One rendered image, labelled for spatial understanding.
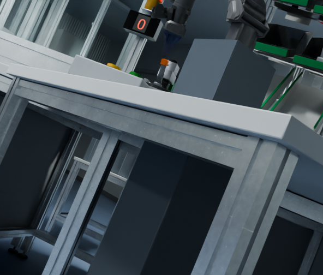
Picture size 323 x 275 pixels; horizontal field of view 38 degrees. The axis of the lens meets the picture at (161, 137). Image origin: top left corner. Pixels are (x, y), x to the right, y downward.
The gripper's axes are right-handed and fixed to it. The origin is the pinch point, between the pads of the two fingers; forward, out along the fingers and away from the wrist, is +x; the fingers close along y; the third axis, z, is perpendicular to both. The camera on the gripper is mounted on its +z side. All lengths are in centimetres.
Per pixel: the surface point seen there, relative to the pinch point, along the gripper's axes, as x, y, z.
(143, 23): -2.6, -23.2, 9.5
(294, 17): -24, -25, -39
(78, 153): 294, -769, 57
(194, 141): 8, 84, -5
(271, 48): -10.1, 9.2, -27.9
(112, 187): 285, -630, -27
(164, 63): 5.6, 3.3, -1.1
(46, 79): 15, 45, 23
